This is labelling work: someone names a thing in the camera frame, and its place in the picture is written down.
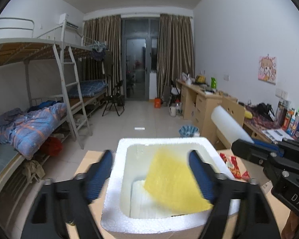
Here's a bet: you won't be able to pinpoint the right brown curtain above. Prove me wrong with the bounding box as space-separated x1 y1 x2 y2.
156 14 195 98

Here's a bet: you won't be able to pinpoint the white metal bunk bed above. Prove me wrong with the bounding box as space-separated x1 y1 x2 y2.
0 23 107 193

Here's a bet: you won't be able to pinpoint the blue checked far mattress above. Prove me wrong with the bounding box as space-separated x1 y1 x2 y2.
68 80 108 98

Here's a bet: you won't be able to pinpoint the yellow foam fruit net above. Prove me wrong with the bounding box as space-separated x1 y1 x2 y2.
144 148 213 214

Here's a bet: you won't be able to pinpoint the orange bucket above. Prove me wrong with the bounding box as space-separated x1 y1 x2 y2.
154 98 161 109

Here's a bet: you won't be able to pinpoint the green bottle on desk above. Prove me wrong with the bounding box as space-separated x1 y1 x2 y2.
210 77 217 89

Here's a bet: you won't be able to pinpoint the light wooden desk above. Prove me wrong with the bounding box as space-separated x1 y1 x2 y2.
177 79 238 144

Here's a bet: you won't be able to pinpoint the white air conditioner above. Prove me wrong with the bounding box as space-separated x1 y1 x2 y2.
59 13 79 30

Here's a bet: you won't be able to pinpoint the orange red snack bag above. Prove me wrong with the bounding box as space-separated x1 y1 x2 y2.
219 153 241 179

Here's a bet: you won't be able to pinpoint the white kettle jug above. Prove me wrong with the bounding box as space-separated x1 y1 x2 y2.
169 104 177 117

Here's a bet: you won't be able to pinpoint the blue trash bin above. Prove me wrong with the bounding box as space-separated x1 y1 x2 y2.
179 125 200 138

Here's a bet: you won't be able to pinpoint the brown curtain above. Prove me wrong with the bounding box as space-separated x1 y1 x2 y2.
156 14 195 98
83 15 122 95

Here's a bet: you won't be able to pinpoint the cartoon girl wall poster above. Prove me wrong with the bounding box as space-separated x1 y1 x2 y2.
258 55 277 85

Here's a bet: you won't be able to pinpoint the person's right hand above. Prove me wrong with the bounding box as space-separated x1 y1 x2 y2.
281 211 299 239

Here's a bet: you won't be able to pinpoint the black headphones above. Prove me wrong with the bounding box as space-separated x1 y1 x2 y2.
256 103 275 121

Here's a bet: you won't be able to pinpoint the glass balcony door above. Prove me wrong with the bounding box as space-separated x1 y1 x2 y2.
121 18 159 101

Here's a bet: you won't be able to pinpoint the black folding chair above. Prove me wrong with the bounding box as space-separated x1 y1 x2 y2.
102 80 125 117

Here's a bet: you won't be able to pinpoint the white foam strip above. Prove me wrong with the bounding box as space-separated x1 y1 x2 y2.
211 105 254 145

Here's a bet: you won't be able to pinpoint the printed paper sheet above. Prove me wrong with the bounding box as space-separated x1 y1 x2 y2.
262 128 294 142

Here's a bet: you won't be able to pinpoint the blue plaid quilt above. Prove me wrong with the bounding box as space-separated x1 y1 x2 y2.
0 103 67 160

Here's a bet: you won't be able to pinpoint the red tissue pack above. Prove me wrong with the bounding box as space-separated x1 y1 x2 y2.
241 171 251 182

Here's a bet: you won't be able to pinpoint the white styrofoam box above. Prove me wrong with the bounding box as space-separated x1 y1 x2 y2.
101 137 232 238

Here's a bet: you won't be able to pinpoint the left brown curtain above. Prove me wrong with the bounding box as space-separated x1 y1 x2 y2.
83 15 122 95

